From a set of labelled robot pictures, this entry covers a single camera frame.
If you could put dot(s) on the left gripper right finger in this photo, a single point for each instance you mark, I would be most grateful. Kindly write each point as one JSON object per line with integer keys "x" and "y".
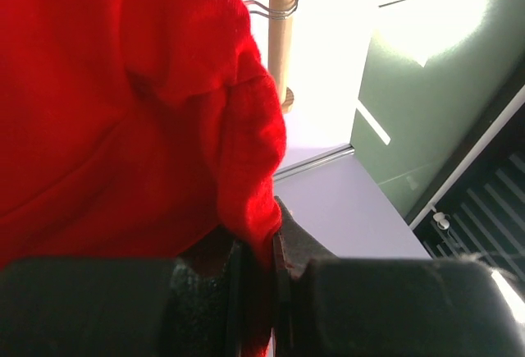
{"x": 330, "y": 306}

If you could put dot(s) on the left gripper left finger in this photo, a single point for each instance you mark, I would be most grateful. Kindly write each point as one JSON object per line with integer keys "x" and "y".
{"x": 79, "y": 306}

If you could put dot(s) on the red t shirt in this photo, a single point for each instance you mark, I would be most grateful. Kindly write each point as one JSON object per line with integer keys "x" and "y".
{"x": 137, "y": 129}

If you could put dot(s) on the wooden clothes rack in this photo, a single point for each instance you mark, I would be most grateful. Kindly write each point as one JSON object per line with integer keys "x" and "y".
{"x": 279, "y": 14}

